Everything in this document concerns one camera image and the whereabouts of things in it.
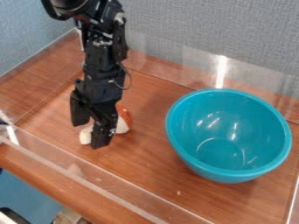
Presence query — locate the clear acrylic back barrier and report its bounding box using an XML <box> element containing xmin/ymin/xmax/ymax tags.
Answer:
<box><xmin>125</xmin><ymin>37</ymin><xmax>299</xmax><ymax>124</ymax></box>

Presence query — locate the white brown plush mushroom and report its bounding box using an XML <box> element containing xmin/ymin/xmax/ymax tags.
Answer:
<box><xmin>78</xmin><ymin>104</ymin><xmax>133</xmax><ymax>146</ymax></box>

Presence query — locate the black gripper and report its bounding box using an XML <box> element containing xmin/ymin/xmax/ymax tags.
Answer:
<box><xmin>69</xmin><ymin>76</ymin><xmax>125</xmax><ymax>149</ymax></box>

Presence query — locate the clear acrylic left barrier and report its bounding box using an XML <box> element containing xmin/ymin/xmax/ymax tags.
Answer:
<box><xmin>0</xmin><ymin>29</ymin><xmax>84</xmax><ymax>124</ymax></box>

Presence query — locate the clear acrylic barrier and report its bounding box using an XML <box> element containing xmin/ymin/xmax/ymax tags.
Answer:
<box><xmin>125</xmin><ymin>37</ymin><xmax>299</xmax><ymax>124</ymax></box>
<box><xmin>0</xmin><ymin>126</ymin><xmax>213</xmax><ymax>224</ymax></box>
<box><xmin>0</xmin><ymin>29</ymin><xmax>84</xmax><ymax>124</ymax></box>

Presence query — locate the clear acrylic front barrier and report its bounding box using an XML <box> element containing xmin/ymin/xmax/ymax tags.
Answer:
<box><xmin>0</xmin><ymin>126</ymin><xmax>213</xmax><ymax>224</ymax></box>

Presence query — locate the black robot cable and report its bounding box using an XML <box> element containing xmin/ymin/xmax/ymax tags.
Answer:
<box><xmin>112</xmin><ymin>62</ymin><xmax>133</xmax><ymax>91</ymax></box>

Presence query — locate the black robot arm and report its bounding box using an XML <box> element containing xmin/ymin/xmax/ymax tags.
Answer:
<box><xmin>41</xmin><ymin>0</ymin><xmax>128</xmax><ymax>149</ymax></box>

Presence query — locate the blue plastic bowl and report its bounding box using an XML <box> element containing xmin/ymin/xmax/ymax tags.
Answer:
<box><xmin>164</xmin><ymin>88</ymin><xmax>292</xmax><ymax>184</ymax></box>

